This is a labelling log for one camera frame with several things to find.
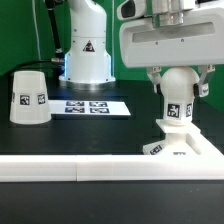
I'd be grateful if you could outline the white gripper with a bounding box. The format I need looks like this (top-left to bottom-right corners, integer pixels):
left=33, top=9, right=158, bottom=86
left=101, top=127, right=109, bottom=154
left=120, top=8, right=224, bottom=97

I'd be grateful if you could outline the white lamp bulb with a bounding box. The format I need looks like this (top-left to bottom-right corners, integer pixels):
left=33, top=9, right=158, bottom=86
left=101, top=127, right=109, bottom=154
left=160, top=67, right=199, bottom=125

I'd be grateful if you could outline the white lamp base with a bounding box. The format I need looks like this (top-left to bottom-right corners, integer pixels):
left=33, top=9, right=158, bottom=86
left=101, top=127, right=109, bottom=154
left=143, top=119, right=200, bottom=156

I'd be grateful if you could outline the white lamp shade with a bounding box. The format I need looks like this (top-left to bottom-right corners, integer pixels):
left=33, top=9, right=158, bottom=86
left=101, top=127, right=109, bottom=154
left=10, top=71, right=51, bottom=125

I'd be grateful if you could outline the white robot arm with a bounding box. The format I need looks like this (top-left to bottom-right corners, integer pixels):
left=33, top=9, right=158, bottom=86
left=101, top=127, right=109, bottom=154
left=61, top=0, right=224, bottom=97

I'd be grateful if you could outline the white L-shaped fence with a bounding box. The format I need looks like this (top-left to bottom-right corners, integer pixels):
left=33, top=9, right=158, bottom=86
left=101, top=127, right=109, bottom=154
left=0, top=133, right=224, bottom=182

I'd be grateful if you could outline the white marker sheet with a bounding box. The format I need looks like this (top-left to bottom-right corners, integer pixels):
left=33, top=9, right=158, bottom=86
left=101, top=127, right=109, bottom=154
left=49, top=100, right=131, bottom=116

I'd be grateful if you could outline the black cable hose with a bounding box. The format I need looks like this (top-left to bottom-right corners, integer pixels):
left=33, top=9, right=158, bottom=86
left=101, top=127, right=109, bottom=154
left=9, top=0, right=67, bottom=73

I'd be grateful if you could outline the thin white cable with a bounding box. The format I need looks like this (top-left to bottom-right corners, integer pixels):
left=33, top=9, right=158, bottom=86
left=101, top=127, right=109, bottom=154
left=31, top=0, right=42, bottom=61

